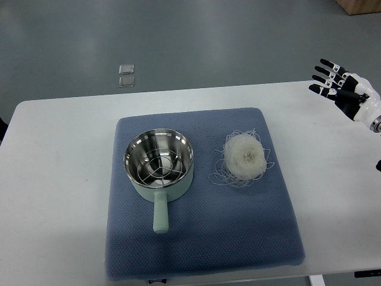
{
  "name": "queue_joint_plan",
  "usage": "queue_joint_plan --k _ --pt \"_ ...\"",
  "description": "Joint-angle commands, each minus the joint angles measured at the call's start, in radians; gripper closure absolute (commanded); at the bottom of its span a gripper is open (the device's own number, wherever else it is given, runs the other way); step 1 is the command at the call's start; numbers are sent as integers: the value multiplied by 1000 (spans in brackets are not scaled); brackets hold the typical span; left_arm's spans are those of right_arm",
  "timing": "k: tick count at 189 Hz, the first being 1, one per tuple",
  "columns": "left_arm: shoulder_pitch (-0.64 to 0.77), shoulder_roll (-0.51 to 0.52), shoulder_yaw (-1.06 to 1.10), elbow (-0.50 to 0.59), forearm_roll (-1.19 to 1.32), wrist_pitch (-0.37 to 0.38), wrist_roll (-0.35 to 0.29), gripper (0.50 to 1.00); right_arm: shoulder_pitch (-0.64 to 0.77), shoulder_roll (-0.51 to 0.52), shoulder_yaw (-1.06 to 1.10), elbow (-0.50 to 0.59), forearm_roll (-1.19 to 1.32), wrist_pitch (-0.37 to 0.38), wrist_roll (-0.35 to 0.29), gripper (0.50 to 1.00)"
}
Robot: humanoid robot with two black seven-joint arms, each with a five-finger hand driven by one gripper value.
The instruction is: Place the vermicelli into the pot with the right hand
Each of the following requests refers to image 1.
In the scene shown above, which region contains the white vermicelli noodle nest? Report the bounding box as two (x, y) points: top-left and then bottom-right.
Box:
(208, 129), (275, 188)

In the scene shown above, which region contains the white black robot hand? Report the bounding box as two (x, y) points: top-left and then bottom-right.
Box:
(309, 59), (380, 131)

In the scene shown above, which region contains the metal floor plate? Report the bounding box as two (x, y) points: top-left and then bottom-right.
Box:
(119, 76), (135, 88)
(118, 64), (135, 74)

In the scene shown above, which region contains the blue textured cloth mat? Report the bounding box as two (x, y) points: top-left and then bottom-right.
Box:
(105, 108), (305, 281)

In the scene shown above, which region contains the lower metal floor plate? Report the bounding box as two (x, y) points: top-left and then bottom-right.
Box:
(119, 76), (135, 88)

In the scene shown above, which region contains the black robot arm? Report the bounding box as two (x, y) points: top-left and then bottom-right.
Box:
(370, 116), (381, 133)

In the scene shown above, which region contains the wooden box corner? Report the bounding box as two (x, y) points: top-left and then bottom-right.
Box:
(336, 0), (381, 15)

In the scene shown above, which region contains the upper metal floor plate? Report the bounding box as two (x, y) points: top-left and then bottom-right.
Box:
(118, 64), (135, 74)

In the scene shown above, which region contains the wire steamer rack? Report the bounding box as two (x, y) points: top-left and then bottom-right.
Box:
(137, 149), (183, 188)

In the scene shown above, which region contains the mint green steel pot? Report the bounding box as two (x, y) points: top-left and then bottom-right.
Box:
(124, 129), (194, 234)

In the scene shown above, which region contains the black table control panel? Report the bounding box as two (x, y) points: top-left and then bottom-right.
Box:
(354, 269), (381, 278)

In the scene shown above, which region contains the white table leg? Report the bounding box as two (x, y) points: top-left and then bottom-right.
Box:
(309, 275), (326, 286)

